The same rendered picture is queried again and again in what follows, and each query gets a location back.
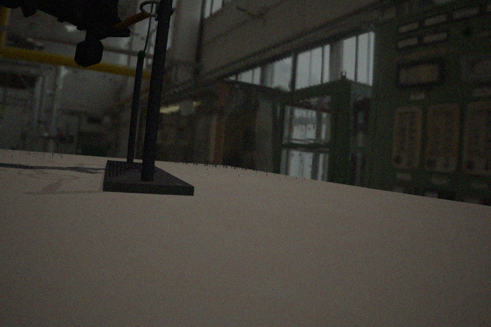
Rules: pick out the grey ring with orange handle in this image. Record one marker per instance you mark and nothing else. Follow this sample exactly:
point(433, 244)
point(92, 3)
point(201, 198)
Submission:
point(137, 17)

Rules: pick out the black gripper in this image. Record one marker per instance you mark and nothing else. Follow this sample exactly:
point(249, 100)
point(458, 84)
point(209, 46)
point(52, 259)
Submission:
point(89, 52)

